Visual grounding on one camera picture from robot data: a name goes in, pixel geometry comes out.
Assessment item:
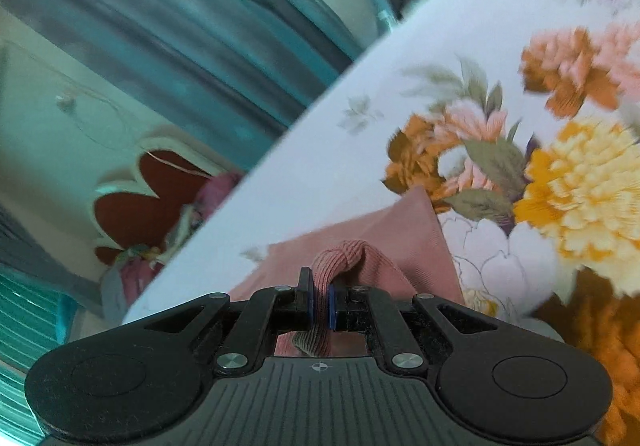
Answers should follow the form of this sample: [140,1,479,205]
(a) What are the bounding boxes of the floral bed sheet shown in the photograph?
[122,0,640,446]

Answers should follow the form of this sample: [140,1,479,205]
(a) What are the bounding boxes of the teal side window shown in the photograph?
[0,271,77,375]

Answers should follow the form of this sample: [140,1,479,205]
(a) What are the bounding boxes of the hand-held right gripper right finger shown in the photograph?
[327,284,501,372]

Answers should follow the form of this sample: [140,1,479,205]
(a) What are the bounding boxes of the pink long-sleeve sweater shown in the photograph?
[227,186,467,359]

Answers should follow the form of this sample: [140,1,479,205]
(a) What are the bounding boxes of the pile of clothes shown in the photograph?
[100,170,247,323]

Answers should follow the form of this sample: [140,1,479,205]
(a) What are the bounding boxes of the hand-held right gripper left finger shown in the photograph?
[145,267,316,375]

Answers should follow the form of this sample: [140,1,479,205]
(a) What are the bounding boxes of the wide blue curtain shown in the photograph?
[0,0,362,177]

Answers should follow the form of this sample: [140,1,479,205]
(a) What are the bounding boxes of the white hanging cable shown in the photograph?
[54,70,152,153]

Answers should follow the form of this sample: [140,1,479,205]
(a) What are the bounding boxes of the grey side curtain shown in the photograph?
[0,203,107,298]

